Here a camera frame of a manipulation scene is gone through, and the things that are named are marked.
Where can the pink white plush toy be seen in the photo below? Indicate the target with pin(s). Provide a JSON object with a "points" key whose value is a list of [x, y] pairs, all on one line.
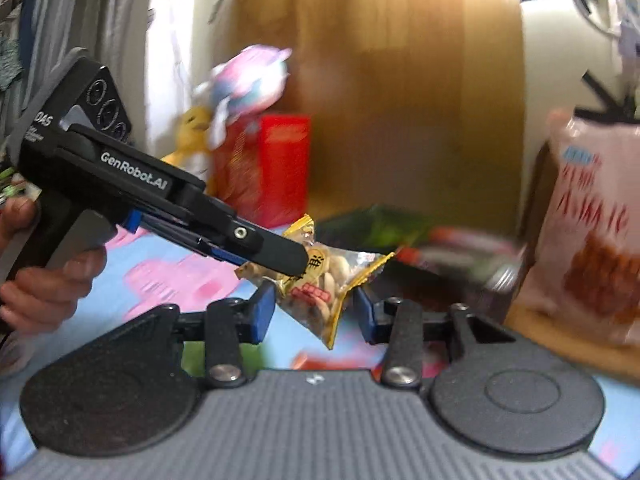
{"points": [[250, 85]]}

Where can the pink snack bag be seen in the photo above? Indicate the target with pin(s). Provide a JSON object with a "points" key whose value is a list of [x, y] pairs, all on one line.
{"points": [[590, 210]]}

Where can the red slim snack box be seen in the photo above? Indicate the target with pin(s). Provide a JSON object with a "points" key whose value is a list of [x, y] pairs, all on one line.
{"points": [[450, 238]]}

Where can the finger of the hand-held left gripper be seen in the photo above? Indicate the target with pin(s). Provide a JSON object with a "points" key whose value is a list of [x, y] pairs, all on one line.
{"points": [[227, 256], [280, 257]]}

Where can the black metal frame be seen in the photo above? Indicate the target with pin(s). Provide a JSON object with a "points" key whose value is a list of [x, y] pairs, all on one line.
{"points": [[610, 105]]}

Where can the green snack packet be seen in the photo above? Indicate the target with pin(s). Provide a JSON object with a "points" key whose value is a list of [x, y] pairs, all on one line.
{"points": [[395, 225]]}

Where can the wooden board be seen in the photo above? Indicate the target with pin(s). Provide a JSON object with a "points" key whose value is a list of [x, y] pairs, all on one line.
{"points": [[375, 85]]}

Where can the dark tin box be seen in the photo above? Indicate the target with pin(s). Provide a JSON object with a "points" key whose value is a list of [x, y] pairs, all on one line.
{"points": [[440, 291]]}

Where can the printed cartoon blanket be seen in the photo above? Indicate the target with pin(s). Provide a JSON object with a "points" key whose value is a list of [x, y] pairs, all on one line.
{"points": [[150, 285]]}

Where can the red cardboard box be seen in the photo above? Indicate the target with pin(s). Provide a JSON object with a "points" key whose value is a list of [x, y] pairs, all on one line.
{"points": [[270, 170]]}

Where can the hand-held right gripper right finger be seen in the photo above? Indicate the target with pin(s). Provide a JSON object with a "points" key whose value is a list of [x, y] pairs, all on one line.
{"points": [[362, 315]]}

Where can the grey curtain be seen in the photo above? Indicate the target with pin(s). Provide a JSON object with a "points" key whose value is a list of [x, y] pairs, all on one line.
{"points": [[90, 20]]}

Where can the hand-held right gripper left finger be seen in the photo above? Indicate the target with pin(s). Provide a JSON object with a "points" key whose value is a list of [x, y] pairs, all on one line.
{"points": [[262, 310]]}

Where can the yellow plush duck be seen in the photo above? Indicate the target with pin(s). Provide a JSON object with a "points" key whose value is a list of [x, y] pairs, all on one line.
{"points": [[192, 135]]}

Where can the person's left hand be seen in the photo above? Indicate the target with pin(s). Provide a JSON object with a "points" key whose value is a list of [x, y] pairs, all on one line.
{"points": [[45, 295]]}

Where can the yellow peanut packet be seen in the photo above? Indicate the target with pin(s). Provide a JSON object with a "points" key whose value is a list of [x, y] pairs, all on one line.
{"points": [[320, 285]]}

